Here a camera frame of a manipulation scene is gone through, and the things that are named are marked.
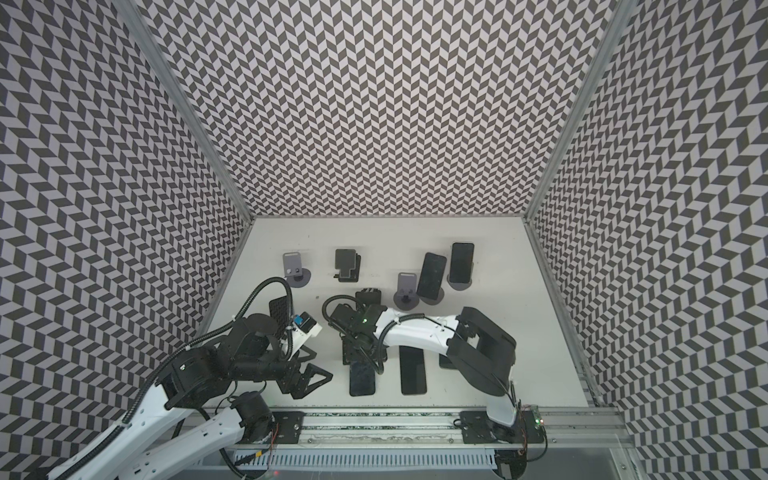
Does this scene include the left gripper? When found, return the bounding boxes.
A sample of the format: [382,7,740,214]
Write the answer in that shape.
[232,349,334,402]

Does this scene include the black folding phone stand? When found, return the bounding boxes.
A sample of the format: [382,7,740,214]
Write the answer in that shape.
[355,288,382,307]

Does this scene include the black rectangular phone stand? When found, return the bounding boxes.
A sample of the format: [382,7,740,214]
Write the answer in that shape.
[334,249,361,283]

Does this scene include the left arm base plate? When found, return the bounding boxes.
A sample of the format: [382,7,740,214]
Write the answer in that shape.
[270,410,305,445]

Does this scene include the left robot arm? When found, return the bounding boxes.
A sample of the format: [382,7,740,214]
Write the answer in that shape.
[43,313,332,479]

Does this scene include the grey round stand centre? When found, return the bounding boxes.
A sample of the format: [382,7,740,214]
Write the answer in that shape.
[393,272,420,311]

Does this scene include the grey round stand far right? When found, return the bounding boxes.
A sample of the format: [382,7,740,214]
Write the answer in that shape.
[447,278,472,291]

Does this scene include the grey round-base phone stand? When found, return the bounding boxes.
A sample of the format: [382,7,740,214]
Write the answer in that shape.
[282,252,311,288]

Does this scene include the black phone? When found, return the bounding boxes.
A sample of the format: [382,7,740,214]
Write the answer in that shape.
[438,355,456,370]
[349,361,376,397]
[417,252,447,298]
[448,242,475,284]
[399,346,427,395]
[268,296,289,338]

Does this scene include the aluminium front rail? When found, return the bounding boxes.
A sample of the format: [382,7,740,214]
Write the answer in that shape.
[128,406,637,452]

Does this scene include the grey round stand centre-right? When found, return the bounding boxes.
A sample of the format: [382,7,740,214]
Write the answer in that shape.
[419,288,445,306]

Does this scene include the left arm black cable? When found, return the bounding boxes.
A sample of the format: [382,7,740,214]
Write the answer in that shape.
[53,275,301,480]

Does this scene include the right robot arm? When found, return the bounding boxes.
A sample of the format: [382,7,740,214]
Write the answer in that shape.
[321,295,519,428]

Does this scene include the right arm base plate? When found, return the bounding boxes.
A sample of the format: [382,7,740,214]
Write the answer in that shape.
[453,410,545,445]

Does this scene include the white ribbed vent strip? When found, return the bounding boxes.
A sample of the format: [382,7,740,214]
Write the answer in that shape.
[241,449,496,471]

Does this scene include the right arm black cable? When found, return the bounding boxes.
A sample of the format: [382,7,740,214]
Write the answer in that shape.
[320,293,523,415]

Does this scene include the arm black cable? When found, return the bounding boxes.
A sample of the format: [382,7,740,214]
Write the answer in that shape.
[320,293,523,415]
[53,275,301,480]

